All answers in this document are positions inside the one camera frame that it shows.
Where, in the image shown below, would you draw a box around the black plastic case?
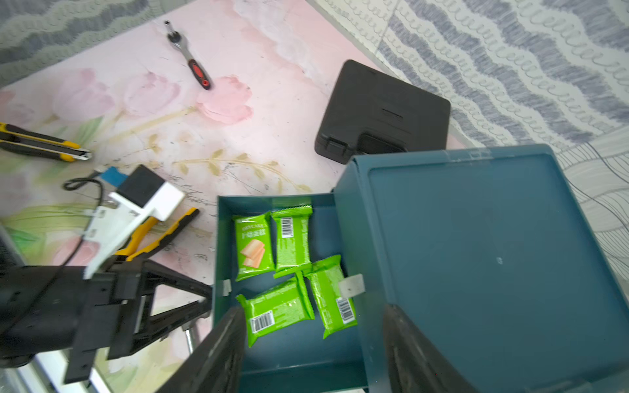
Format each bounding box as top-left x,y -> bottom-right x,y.
314,60 -> 451,165

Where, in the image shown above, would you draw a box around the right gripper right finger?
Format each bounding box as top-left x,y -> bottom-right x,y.
383,305 -> 477,393

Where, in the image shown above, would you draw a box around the green cookie packet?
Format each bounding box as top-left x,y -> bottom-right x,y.
305,255 -> 358,340
232,213 -> 275,282
236,272 -> 315,348

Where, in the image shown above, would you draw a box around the green cookie packet barcode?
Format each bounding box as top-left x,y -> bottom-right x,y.
271,205 -> 313,278

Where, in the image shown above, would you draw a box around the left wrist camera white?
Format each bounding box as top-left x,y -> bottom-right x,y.
83,165 -> 185,279

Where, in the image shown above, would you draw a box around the red handled ratchet wrench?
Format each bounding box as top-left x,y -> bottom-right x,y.
164,21 -> 212,90

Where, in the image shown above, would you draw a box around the teal drawer cabinet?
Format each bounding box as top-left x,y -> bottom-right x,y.
334,145 -> 628,392

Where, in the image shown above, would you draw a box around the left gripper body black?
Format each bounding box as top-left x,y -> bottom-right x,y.
1,266 -> 147,383

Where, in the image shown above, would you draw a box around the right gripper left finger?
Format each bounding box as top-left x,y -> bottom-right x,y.
158,306 -> 246,393

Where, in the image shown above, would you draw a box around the green cookie packet front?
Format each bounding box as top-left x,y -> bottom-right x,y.
232,213 -> 275,282

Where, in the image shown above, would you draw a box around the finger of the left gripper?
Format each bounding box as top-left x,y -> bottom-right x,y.
141,260 -> 213,300
107,296 -> 212,359

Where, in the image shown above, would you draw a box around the teal drawer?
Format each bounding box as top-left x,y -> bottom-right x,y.
212,193 -> 368,392

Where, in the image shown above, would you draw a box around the yellow black pliers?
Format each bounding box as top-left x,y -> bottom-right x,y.
112,206 -> 201,262

